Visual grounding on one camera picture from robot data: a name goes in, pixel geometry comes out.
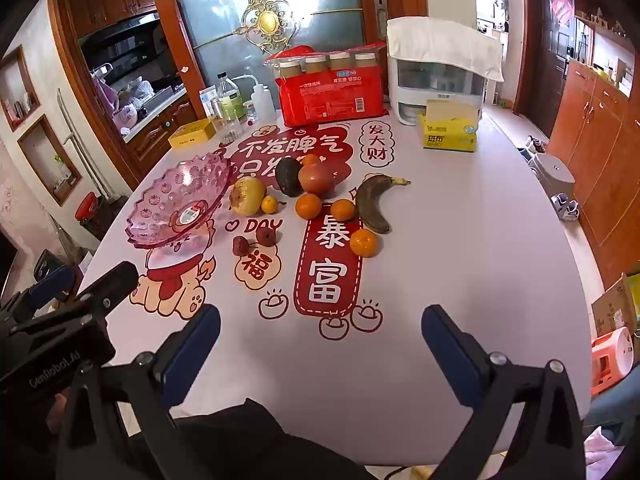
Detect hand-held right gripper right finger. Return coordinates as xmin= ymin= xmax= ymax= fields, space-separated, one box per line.
xmin=421 ymin=304 xmax=586 ymax=480

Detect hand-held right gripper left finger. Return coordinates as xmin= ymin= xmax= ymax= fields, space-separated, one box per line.
xmin=55 ymin=304 xmax=222 ymax=480

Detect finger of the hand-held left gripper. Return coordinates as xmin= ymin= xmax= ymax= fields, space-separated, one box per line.
xmin=76 ymin=261 xmax=140 ymax=312
xmin=10 ymin=265 xmax=77 ymax=322

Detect pink plastic fruit bowl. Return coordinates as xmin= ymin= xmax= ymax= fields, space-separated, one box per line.
xmin=125 ymin=154 xmax=233 ymax=251

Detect overripe brown banana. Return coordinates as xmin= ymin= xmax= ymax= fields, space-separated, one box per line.
xmin=355 ymin=174 xmax=412 ymax=235

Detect dark avocado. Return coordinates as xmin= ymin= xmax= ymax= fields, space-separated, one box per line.
xmin=275 ymin=157 xmax=305 ymax=198

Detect red apple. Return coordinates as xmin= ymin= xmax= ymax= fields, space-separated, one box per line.
xmin=298 ymin=162 xmax=336 ymax=198

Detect person's dark clothing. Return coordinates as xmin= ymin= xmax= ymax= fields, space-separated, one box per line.
xmin=170 ymin=400 xmax=386 ymax=480

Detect orange plastic stool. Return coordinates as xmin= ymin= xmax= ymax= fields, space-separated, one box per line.
xmin=590 ymin=327 xmax=635 ymax=396

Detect yellow pear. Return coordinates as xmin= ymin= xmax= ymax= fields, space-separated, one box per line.
xmin=229 ymin=176 xmax=267 ymax=217

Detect wooden kitchen base cabinet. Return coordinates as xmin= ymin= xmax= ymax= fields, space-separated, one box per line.
xmin=125 ymin=95 xmax=201 ymax=161

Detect pink pot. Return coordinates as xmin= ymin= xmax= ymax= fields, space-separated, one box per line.
xmin=112 ymin=107 xmax=141 ymax=131

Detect cardboard box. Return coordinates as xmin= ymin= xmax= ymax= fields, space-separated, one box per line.
xmin=591 ymin=272 xmax=640 ymax=341

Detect yellow tin box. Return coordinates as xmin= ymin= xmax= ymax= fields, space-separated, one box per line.
xmin=168 ymin=119 xmax=217 ymax=150

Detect pair of white shoes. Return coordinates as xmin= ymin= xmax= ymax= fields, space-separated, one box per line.
xmin=550 ymin=192 xmax=581 ymax=222

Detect pink plastic bag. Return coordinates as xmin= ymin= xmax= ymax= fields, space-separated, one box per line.
xmin=97 ymin=75 xmax=121 ymax=111

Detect clear glass cup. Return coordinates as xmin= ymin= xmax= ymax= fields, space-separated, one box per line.
xmin=215 ymin=111 xmax=242 ymax=145

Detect small white box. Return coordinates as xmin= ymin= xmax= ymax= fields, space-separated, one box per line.
xmin=199 ymin=87 xmax=221 ymax=118

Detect white round stool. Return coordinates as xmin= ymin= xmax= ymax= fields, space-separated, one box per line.
xmin=527 ymin=152 xmax=576 ymax=186

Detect yellow tissue box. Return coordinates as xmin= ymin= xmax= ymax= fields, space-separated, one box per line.
xmin=418 ymin=100 xmax=480 ymax=153

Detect clear glass bottle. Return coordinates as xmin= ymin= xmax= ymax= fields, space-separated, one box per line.
xmin=216 ymin=72 xmax=243 ymax=126

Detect white squeeze bottle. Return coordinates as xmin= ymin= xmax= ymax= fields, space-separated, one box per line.
xmin=235 ymin=74 xmax=273 ymax=123

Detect black range hood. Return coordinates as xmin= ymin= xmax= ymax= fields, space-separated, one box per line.
xmin=80 ymin=15 xmax=166 ymax=86

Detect frosted glass door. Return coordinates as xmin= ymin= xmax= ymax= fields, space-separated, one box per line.
xmin=165 ymin=0 xmax=366 ymax=111

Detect red paper cup package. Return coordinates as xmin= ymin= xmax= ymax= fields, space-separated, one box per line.
xmin=263 ymin=46 xmax=391 ymax=127

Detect brown wooden door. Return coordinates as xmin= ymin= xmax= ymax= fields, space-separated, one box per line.
xmin=520 ymin=0 xmax=576 ymax=141

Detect gold door ornament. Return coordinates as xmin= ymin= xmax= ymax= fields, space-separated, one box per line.
xmin=235 ymin=0 xmax=301 ymax=53

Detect white towel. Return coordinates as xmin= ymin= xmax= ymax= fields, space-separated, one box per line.
xmin=386 ymin=16 xmax=505 ymax=83

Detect large wall niche shelf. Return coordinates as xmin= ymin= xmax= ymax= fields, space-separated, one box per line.
xmin=17 ymin=115 xmax=83 ymax=206

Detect small wall niche shelf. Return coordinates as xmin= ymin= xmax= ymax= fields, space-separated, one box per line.
xmin=0 ymin=45 xmax=41 ymax=131

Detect wooden wall cabinet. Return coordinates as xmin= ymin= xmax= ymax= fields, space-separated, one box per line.
xmin=545 ymin=55 xmax=640 ymax=281

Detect metal door handle plate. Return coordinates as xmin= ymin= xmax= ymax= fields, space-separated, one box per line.
xmin=372 ymin=0 xmax=388 ymax=41

